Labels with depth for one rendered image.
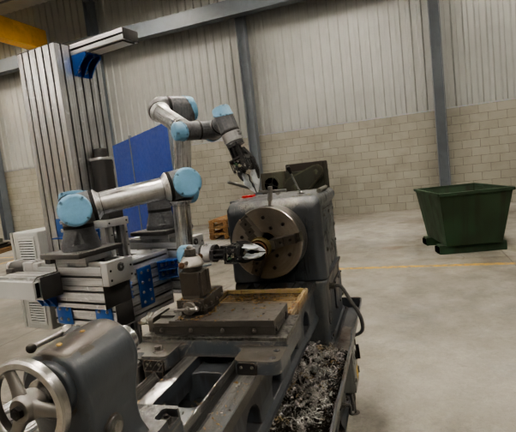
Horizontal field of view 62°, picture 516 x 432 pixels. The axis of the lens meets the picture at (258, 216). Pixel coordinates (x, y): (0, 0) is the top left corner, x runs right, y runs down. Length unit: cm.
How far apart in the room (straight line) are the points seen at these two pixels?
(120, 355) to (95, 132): 148
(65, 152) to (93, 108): 25
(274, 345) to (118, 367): 55
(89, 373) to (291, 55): 1186
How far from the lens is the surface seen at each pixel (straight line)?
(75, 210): 166
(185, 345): 136
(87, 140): 212
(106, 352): 81
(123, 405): 87
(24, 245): 230
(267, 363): 117
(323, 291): 202
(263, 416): 130
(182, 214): 186
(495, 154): 1184
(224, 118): 170
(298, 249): 182
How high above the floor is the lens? 139
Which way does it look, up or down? 6 degrees down
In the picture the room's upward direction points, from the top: 6 degrees counter-clockwise
